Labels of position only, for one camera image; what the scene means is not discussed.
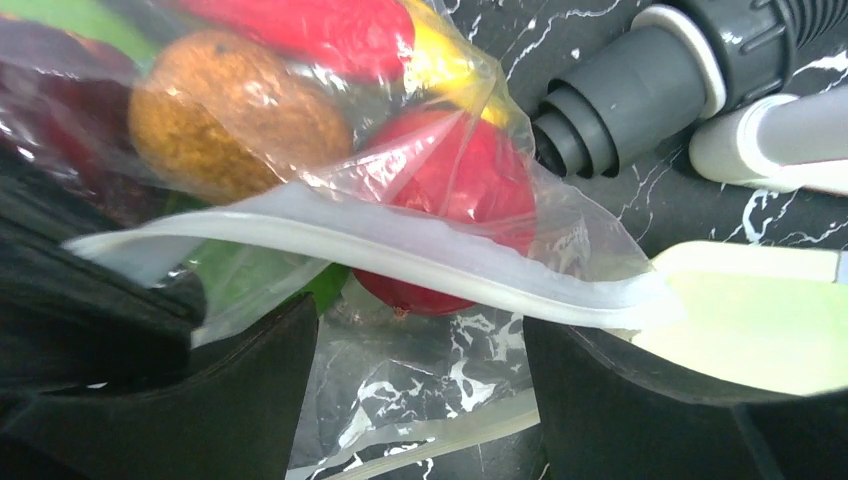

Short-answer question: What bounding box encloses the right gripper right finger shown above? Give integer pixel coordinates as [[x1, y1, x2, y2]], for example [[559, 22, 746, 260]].
[[523, 318, 847, 479]]

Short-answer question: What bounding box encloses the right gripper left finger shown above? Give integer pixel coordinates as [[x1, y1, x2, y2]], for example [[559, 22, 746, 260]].
[[1, 294, 318, 479]]

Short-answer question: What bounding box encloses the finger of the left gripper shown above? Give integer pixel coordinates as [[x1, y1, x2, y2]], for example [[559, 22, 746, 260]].
[[1, 148, 206, 391]]

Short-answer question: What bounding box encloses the clear zip top bag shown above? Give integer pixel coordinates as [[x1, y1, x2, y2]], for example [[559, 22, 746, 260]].
[[1, 1, 680, 479]]

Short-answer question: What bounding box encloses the red fake apple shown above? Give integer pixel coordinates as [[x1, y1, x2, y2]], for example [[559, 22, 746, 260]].
[[351, 109, 539, 318]]

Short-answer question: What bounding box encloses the green fake pepper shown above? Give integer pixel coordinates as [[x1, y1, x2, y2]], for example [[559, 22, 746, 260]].
[[155, 191, 350, 316]]

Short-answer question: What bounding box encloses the dark red fake fruit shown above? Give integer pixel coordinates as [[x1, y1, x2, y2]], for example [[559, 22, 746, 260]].
[[1, 14, 169, 225]]

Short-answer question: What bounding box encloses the brown fake potato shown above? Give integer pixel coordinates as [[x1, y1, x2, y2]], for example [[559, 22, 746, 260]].
[[128, 30, 354, 204]]

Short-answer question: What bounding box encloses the yellow fake banana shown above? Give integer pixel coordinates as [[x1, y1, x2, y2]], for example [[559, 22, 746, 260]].
[[403, 1, 512, 127]]

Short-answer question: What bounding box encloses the red fake chili pepper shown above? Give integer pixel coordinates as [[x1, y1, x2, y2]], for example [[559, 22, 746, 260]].
[[178, 0, 415, 83]]

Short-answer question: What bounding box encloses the light green plastic basket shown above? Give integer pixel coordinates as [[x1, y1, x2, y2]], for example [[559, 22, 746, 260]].
[[622, 239, 848, 399]]

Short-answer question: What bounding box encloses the black corrugated hose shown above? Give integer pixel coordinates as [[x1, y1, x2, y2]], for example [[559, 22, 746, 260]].
[[531, 0, 848, 180]]

